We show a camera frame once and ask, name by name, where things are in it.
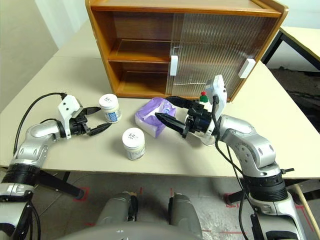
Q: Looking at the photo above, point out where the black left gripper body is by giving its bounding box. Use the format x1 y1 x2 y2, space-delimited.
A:
68 106 91 137

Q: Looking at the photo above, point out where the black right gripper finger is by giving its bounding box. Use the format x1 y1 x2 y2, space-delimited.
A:
154 112 188 138
165 95 194 110

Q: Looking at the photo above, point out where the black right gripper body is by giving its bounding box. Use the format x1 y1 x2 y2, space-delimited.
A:
181 101 213 139

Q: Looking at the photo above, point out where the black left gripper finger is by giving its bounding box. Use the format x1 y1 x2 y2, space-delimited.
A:
87 122 112 137
83 106 102 117

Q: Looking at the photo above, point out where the white bottle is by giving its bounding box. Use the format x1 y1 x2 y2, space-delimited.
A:
98 94 123 125
121 127 147 162

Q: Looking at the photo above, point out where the snowman toy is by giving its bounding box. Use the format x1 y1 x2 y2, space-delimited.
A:
192 90 218 147

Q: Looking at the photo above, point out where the purple box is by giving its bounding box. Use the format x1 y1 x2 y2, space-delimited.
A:
134 97 177 139

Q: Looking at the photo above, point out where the white door handle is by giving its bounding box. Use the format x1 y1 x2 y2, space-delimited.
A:
169 55 180 76
238 57 256 80

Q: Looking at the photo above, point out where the ribbed clear sliding door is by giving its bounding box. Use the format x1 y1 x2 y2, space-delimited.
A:
174 12 280 101
165 12 273 99

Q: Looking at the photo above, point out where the brown wooden cabinet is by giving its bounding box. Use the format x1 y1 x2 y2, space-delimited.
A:
84 0 289 103

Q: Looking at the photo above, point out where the wooden cabinet shelf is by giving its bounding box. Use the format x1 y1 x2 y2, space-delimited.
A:
107 39 174 63

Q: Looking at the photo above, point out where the grey robot left thigh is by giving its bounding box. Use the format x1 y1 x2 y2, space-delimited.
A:
96 191 139 226

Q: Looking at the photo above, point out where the grey robot thigh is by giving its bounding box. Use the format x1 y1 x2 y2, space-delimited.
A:
168 192 203 238
96 191 139 226

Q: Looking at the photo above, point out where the grey robot right thigh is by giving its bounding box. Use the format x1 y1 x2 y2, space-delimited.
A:
168 192 203 238

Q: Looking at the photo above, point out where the grey robot torso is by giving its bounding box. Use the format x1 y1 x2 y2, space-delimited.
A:
57 221 201 240

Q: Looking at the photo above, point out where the wooden stick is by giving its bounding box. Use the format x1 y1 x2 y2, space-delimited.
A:
294 186 318 231

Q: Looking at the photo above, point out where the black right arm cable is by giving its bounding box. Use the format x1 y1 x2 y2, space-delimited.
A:
211 94 253 236

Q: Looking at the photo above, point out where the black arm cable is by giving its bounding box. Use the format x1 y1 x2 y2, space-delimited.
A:
211 94 253 236
12 92 67 156

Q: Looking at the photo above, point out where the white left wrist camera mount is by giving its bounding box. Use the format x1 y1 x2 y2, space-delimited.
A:
57 94 83 140

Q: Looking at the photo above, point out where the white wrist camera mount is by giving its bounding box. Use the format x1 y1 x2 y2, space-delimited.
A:
57 94 83 140
204 74 229 121

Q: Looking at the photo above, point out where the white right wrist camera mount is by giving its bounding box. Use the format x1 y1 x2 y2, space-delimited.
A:
204 74 229 121

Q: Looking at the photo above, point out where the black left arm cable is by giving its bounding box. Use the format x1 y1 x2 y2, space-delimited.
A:
12 92 67 156

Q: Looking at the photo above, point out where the beige table with black frame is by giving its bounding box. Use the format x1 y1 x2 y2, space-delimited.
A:
261 26 320 73

